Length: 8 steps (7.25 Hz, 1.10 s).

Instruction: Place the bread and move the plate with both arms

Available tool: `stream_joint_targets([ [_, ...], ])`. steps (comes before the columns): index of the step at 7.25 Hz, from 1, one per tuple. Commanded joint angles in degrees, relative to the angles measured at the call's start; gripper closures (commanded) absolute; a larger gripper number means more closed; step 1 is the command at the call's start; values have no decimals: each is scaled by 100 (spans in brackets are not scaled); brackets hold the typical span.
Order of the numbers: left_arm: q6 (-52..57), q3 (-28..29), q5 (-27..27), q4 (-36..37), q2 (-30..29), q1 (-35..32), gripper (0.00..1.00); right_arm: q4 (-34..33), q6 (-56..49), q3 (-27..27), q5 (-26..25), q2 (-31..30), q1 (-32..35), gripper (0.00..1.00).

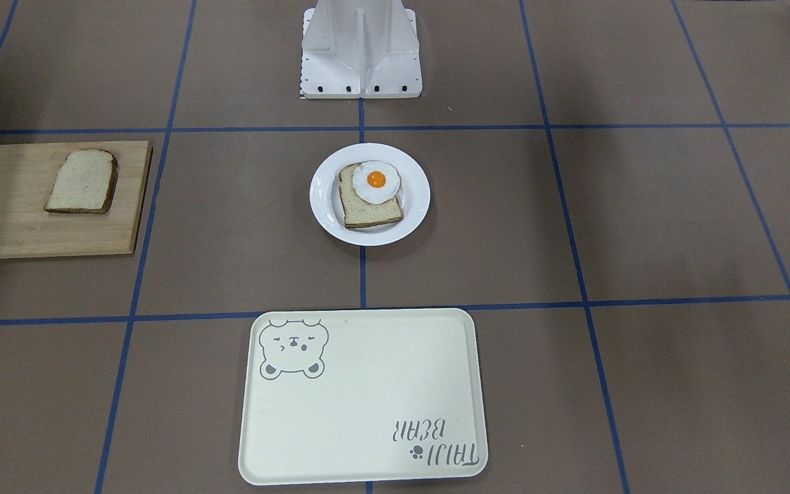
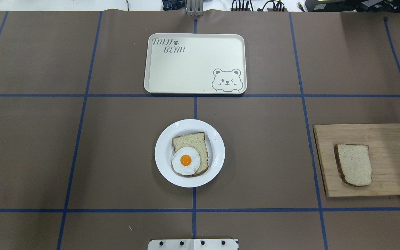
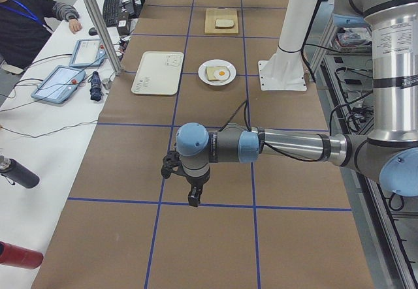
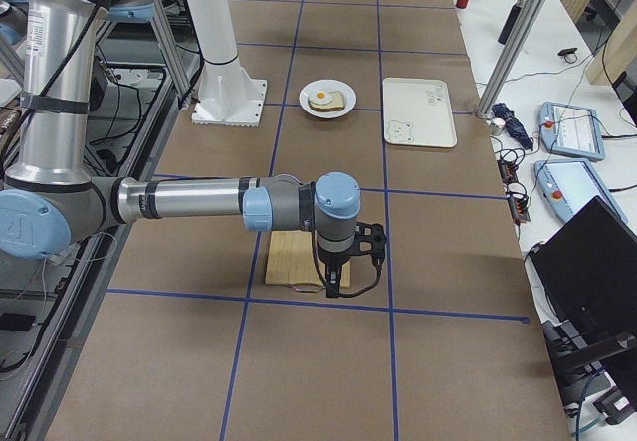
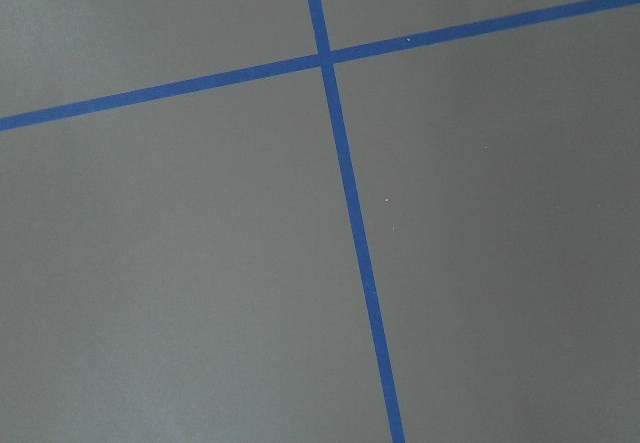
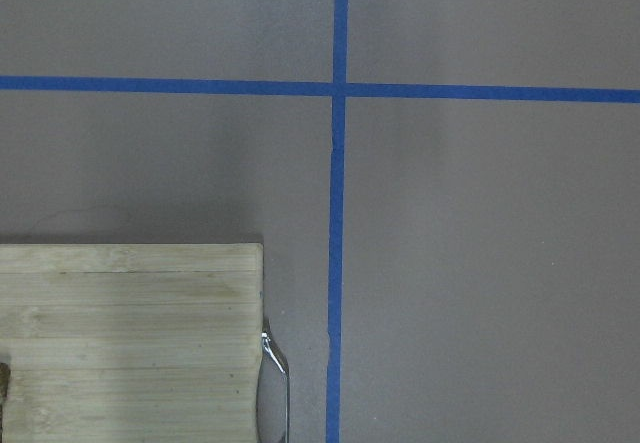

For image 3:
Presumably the near blue teach pendant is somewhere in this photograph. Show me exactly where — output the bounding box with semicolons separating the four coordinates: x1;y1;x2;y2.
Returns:
31;65;86;104

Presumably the cream rectangular tray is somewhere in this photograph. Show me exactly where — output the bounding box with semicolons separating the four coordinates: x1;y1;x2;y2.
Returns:
131;51;184;96

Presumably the white bread slice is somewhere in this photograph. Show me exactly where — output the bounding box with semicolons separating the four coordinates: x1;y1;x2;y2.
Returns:
215;18;234;29

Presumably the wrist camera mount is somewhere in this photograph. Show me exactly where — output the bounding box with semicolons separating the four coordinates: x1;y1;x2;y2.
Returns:
161;150;185;179

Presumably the folded dark blue umbrella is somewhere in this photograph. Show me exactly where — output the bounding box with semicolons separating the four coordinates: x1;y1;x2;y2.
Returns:
89;71;103;102

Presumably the white round plate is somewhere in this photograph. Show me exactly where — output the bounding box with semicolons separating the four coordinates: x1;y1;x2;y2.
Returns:
198;59;236;86

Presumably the far blue teach pendant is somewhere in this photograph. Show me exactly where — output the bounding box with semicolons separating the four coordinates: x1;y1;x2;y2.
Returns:
69;39;106;68

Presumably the seated person in black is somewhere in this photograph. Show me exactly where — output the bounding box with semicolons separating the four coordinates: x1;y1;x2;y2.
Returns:
1;0;80;69

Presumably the black computer mouse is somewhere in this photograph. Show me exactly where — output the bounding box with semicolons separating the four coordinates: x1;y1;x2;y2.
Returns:
88;27;98;36

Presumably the aluminium frame post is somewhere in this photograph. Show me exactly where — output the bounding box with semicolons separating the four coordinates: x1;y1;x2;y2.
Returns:
84;0;122;76

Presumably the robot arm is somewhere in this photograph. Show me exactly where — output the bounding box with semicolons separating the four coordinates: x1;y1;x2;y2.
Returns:
161;0;417;207

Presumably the bread slice with egg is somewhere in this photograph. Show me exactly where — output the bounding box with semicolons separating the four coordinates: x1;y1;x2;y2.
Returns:
206;66;230;81

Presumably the small black box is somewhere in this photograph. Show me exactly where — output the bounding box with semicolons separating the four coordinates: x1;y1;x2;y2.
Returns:
117;20;131;36

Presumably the red water bottle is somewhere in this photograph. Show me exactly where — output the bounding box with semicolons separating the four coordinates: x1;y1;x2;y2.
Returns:
1;241;44;269

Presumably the person's hand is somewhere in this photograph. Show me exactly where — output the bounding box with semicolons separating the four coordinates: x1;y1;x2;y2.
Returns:
68;19;82;34

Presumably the wooden cutting board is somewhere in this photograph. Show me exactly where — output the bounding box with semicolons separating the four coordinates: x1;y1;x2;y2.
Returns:
204;8;239;35

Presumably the black keyboard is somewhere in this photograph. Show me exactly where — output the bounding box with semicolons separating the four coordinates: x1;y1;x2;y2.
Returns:
102;0;121;27

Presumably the blue teach pendant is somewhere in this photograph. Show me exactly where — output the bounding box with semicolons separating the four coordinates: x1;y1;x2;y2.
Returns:
69;39;106;68
31;65;86;104

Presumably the white camera pillar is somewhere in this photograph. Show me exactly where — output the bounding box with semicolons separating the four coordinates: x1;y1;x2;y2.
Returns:
258;0;321;91

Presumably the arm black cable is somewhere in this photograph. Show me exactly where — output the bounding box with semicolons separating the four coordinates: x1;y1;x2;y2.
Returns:
217;99;327;162

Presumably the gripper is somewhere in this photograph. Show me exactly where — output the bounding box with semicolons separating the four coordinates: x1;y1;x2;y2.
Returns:
186;173;210;207

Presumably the black water bottle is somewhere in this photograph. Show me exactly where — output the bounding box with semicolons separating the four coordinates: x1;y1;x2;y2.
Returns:
1;155;40;189

